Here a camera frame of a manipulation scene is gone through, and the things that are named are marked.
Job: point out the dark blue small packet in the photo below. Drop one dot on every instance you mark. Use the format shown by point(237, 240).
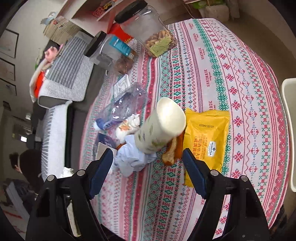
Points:
point(106, 140)

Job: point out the yellow snack packet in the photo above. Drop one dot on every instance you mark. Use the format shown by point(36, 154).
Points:
point(208, 129)

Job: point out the grey flat card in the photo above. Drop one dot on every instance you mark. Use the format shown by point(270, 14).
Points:
point(100, 150)

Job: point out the pink plush toy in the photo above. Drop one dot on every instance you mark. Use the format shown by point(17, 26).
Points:
point(52, 53)

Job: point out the small nut jar teal label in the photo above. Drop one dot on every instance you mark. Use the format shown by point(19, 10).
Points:
point(108, 53)

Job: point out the white bookshelf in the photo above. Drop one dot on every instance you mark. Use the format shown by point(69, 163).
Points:
point(78, 9)

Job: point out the orange plush toy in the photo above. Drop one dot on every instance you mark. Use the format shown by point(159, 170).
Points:
point(39, 83)

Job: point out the patterned red green tablecloth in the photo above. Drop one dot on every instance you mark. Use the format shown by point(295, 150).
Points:
point(231, 92)

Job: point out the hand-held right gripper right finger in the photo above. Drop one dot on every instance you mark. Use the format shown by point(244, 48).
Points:
point(195, 175)

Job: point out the white plastic bag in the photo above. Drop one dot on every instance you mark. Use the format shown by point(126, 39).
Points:
point(219, 12)

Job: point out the red box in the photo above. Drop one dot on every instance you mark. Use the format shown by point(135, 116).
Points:
point(118, 32)

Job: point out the grey sofa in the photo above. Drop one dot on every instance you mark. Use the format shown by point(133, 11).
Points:
point(78, 115)

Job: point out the framed wall picture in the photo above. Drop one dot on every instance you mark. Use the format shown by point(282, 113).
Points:
point(8, 88)
point(9, 44)
point(7, 69)

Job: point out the stack of papers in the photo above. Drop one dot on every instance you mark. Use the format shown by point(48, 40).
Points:
point(60, 30)

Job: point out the large nut jar black lid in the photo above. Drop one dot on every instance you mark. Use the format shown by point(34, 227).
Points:
point(148, 27)

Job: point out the pale blue paper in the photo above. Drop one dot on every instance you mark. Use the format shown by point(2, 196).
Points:
point(131, 157)

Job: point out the green tissue pack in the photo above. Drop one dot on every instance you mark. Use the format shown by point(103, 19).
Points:
point(203, 3)

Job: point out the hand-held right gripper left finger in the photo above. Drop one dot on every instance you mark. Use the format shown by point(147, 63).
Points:
point(101, 171)

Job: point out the white chair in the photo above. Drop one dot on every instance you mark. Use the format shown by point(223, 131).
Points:
point(290, 129)

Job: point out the crushed clear plastic bottle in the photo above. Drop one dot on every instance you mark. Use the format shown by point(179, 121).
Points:
point(124, 104)

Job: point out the orange peel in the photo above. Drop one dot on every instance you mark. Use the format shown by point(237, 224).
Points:
point(172, 150)

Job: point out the white paper cup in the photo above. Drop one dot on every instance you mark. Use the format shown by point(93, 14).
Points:
point(157, 132)

